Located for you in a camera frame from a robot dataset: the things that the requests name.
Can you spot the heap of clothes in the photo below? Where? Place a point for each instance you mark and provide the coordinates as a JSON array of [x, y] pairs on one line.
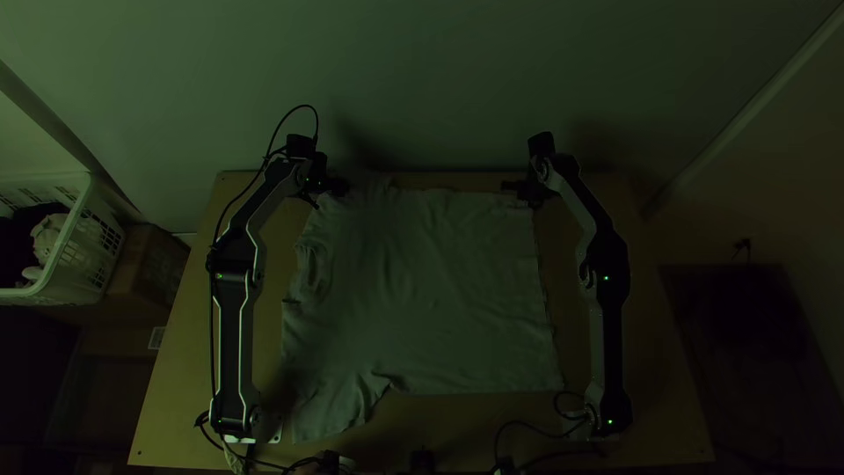
[[39, 241]]

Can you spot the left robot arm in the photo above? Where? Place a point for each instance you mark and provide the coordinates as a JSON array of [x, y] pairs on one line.
[[232, 330]]

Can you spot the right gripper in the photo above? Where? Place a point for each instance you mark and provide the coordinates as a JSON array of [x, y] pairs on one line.
[[529, 190]]

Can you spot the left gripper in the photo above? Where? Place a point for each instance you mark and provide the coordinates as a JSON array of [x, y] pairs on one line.
[[321, 177]]

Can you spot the white laundry basket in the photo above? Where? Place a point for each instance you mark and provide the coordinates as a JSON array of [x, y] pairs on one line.
[[86, 244]]

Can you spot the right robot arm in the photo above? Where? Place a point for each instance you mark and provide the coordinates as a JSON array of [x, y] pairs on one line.
[[610, 317]]

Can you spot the grey t-shirt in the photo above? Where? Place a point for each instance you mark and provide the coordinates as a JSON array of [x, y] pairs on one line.
[[422, 290]]

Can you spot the brown cardboard box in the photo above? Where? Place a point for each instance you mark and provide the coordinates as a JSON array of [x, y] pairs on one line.
[[155, 264]]

